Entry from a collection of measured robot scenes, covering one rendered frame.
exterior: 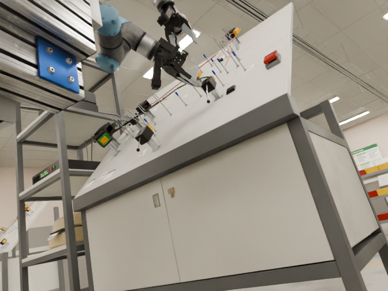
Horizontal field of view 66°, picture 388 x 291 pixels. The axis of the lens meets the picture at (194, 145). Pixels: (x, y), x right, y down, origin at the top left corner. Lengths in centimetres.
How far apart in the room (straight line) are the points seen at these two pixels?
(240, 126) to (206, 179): 23
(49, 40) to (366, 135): 1211
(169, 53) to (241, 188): 53
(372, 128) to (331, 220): 1159
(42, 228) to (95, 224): 703
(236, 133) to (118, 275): 83
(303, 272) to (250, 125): 44
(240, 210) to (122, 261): 64
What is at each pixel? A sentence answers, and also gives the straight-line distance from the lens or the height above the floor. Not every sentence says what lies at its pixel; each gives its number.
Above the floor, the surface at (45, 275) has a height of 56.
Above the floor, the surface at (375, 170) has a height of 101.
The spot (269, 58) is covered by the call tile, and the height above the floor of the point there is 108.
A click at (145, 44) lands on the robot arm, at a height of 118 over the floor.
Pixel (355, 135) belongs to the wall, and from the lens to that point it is 1256.
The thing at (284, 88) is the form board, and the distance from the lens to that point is 95.
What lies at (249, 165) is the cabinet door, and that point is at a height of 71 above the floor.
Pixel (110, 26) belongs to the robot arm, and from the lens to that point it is 93.
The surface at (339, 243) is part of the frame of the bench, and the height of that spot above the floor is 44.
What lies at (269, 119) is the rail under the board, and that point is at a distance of 91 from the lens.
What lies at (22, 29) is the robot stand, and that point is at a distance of 64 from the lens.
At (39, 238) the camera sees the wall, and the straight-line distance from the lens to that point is 852.
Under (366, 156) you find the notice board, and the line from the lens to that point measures 1238.
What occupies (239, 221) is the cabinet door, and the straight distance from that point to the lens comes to 100.
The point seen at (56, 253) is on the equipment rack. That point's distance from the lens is 178.
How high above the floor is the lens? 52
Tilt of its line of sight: 18 degrees up
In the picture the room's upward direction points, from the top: 13 degrees counter-clockwise
